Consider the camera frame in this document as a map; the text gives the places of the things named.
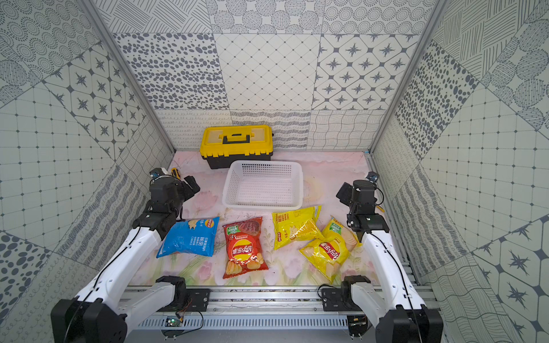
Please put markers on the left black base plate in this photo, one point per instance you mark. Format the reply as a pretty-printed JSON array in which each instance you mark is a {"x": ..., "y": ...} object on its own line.
[{"x": 193, "y": 300}]

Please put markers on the blue chips bag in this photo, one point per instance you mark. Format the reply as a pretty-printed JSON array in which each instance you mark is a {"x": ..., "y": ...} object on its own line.
[{"x": 191, "y": 237}]

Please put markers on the red chips bag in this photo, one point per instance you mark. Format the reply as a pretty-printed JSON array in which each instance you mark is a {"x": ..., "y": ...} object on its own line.
[{"x": 243, "y": 247}]

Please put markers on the aluminium mounting rail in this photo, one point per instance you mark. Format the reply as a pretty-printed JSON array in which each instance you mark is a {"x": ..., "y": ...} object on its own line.
[{"x": 251, "y": 308}]

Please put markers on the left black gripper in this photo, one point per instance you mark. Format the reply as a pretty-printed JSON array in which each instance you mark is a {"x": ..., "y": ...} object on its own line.
[{"x": 189, "y": 186}]

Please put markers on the yellow black utility knife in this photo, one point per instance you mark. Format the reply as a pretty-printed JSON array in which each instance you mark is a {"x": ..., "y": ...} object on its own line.
[{"x": 175, "y": 173}]

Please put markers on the white plastic basket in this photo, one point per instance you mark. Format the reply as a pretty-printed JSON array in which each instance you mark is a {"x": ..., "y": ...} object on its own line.
[{"x": 276, "y": 186}]

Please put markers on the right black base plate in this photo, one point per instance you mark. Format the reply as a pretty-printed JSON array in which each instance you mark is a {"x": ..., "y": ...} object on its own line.
[{"x": 332, "y": 300}]

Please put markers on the yellow Lay's chips bag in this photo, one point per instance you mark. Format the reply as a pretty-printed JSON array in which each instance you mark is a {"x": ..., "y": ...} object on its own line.
[{"x": 328, "y": 254}]

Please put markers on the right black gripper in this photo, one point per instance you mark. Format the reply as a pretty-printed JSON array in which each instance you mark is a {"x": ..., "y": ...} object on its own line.
[{"x": 344, "y": 194}]

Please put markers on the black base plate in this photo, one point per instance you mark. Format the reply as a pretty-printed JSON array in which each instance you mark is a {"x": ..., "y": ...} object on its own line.
[
  {"x": 193, "y": 300},
  {"x": 332, "y": 300}
]

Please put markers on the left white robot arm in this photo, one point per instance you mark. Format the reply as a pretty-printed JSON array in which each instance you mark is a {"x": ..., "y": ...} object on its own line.
[{"x": 96, "y": 314}]

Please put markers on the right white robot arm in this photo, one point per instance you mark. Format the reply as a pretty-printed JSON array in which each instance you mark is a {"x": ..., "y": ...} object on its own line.
[{"x": 397, "y": 313}]

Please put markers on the yellow black toolbox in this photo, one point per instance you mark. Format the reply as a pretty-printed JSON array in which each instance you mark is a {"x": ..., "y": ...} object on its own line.
[{"x": 221, "y": 146}]

